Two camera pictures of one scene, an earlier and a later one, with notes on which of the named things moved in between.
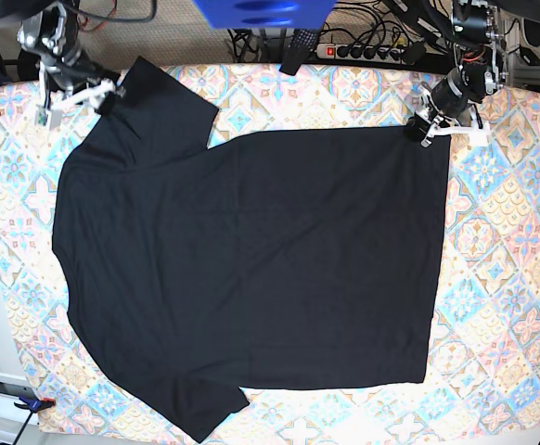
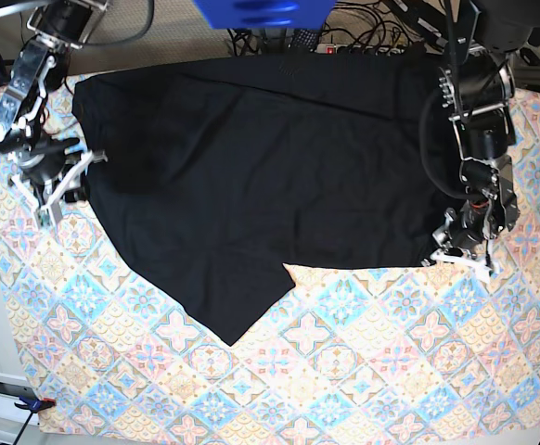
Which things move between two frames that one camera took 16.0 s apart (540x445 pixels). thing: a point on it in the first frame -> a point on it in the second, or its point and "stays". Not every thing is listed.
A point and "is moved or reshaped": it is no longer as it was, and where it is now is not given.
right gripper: [450, 96] -> [467, 227]
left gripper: [71, 81] -> [45, 162]
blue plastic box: [263, 15] stays
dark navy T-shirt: [284, 261] is moved or reshaped
